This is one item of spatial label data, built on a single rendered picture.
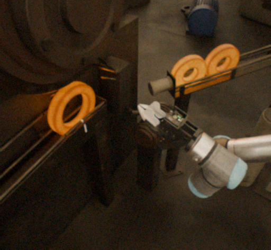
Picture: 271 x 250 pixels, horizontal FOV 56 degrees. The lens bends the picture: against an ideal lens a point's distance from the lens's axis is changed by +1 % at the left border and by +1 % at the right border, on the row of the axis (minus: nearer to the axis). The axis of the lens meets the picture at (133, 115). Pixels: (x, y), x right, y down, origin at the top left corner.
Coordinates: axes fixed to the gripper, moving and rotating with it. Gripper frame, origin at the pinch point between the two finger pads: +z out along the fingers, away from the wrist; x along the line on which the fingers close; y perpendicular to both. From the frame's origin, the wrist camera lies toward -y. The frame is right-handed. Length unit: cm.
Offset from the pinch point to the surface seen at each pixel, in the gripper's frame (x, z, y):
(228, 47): -45.3, -9.8, 8.2
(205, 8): -187, 37, -55
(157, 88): -19.6, 2.9, -7.7
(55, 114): 21.0, 17.4, -0.2
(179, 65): -28.0, 0.9, 0.9
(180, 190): -23, -35, -67
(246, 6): -262, 11, -66
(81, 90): 9.7, 17.6, 1.4
